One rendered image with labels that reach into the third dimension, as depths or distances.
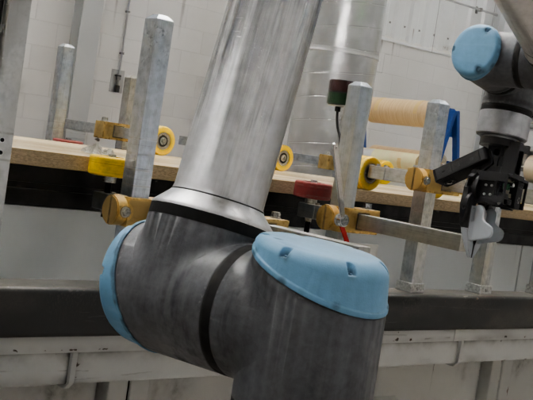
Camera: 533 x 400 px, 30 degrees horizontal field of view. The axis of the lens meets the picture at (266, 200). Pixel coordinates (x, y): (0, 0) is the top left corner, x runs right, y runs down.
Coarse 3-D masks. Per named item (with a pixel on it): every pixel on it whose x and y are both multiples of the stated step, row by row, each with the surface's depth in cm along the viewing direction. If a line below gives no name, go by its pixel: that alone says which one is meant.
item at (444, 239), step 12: (300, 204) 213; (312, 204) 210; (300, 216) 213; (312, 216) 210; (360, 216) 200; (372, 216) 199; (360, 228) 199; (372, 228) 197; (384, 228) 195; (396, 228) 192; (408, 228) 190; (420, 228) 188; (432, 228) 189; (420, 240) 188; (432, 240) 186; (444, 240) 184; (456, 240) 182
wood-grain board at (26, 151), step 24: (24, 144) 193; (48, 144) 216; (72, 144) 245; (72, 168) 180; (168, 168) 194; (288, 192) 216; (360, 192) 231; (384, 192) 238; (408, 192) 275; (504, 216) 269; (528, 216) 277
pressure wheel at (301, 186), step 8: (296, 184) 211; (304, 184) 209; (312, 184) 209; (320, 184) 209; (328, 184) 211; (296, 192) 211; (304, 192) 209; (312, 192) 209; (320, 192) 209; (328, 192) 210; (312, 200) 211; (328, 200) 211
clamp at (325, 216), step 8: (320, 208) 198; (328, 208) 197; (336, 208) 197; (344, 208) 197; (352, 208) 199; (360, 208) 204; (320, 216) 198; (328, 216) 196; (352, 216) 199; (376, 216) 204; (320, 224) 198; (328, 224) 196; (352, 224) 199; (352, 232) 200; (360, 232) 201; (368, 232) 203
